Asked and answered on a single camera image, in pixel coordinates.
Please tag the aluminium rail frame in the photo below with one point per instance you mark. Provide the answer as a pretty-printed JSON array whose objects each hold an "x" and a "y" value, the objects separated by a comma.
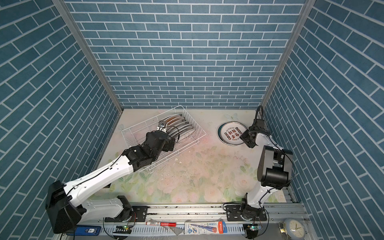
[{"x": 183, "y": 213}]

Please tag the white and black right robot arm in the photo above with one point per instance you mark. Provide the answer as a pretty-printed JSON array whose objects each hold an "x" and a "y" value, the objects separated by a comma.
[{"x": 275, "y": 171}]

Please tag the red marker pen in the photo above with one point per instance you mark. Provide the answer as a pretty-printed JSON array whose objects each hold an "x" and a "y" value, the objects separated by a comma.
[{"x": 163, "y": 224}]

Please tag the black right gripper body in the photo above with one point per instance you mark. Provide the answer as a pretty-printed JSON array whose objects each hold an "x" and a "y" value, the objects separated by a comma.
[{"x": 246, "y": 136}]

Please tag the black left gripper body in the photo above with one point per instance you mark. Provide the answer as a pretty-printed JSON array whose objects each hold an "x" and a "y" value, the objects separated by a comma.
[{"x": 167, "y": 146}]

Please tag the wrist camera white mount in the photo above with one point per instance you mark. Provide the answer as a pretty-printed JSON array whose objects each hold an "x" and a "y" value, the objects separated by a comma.
[
  {"x": 162, "y": 126},
  {"x": 259, "y": 121}
]

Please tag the white analog clock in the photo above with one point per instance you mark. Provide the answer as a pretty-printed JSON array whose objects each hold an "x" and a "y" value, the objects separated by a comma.
[{"x": 292, "y": 229}]

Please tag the small circuit board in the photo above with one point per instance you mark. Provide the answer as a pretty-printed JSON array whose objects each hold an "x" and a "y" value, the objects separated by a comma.
[
  {"x": 123, "y": 230},
  {"x": 253, "y": 227}
]

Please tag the blue white red box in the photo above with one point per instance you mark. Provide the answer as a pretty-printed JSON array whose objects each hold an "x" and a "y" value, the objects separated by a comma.
[{"x": 205, "y": 228}]

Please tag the small circuit board right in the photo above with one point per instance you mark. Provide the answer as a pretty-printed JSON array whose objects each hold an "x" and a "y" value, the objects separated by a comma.
[{"x": 253, "y": 227}]

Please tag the blue black handheld device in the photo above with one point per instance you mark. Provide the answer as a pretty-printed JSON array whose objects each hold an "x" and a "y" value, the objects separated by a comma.
[{"x": 82, "y": 230}]

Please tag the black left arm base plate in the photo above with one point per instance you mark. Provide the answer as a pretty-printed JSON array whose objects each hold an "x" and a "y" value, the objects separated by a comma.
[{"x": 134, "y": 214}]

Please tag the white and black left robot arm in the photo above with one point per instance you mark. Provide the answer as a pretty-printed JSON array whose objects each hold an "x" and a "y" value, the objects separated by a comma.
[{"x": 67, "y": 204}]

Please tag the small circuit board left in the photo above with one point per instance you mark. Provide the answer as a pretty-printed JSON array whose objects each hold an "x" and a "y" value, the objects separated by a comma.
[{"x": 123, "y": 230}]

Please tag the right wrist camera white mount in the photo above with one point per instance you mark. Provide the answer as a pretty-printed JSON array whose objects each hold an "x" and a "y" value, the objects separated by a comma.
[{"x": 259, "y": 121}]

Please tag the white slotted cable duct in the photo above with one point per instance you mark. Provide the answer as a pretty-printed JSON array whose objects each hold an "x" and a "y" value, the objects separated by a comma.
[{"x": 156, "y": 231}]

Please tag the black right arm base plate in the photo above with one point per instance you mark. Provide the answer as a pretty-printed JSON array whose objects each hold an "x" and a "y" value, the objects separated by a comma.
[{"x": 235, "y": 213}]

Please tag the white wire dish rack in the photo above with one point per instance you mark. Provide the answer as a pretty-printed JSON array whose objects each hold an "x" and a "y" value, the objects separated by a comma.
[{"x": 141, "y": 132}]

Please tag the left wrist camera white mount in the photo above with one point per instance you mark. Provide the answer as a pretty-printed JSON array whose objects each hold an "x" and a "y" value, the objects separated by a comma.
[{"x": 162, "y": 126}]

